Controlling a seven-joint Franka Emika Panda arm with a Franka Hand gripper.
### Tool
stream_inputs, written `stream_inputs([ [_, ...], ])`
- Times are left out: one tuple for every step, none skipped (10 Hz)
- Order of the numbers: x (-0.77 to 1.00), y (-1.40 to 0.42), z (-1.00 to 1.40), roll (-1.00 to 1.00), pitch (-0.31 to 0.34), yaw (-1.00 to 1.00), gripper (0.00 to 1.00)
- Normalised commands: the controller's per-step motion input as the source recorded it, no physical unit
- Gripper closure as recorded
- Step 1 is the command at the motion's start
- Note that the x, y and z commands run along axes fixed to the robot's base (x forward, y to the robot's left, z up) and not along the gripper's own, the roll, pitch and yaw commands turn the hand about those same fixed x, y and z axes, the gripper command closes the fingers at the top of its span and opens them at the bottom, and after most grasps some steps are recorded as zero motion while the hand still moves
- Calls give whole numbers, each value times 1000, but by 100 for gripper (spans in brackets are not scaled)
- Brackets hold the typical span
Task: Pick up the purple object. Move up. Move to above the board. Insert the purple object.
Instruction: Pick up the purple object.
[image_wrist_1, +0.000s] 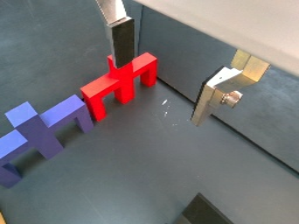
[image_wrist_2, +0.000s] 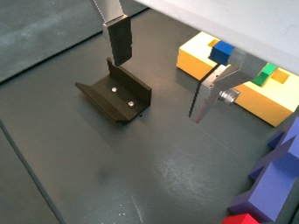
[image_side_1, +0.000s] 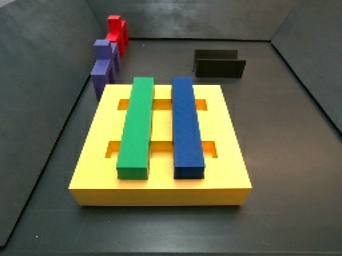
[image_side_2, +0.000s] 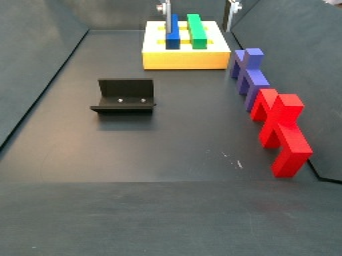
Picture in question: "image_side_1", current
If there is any red comb-shaped block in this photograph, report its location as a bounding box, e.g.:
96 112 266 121
105 15 128 55

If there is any purple comb-shaped block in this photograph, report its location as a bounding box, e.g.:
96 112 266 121
91 39 120 99

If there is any green long bar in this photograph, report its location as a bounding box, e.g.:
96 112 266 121
116 77 153 180

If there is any blue long bar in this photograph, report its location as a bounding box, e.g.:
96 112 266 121
171 77 205 179

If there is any yellow slotted board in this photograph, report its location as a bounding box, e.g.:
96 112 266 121
69 84 252 206

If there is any black U-shaped bracket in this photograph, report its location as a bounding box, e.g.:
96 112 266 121
193 49 246 78

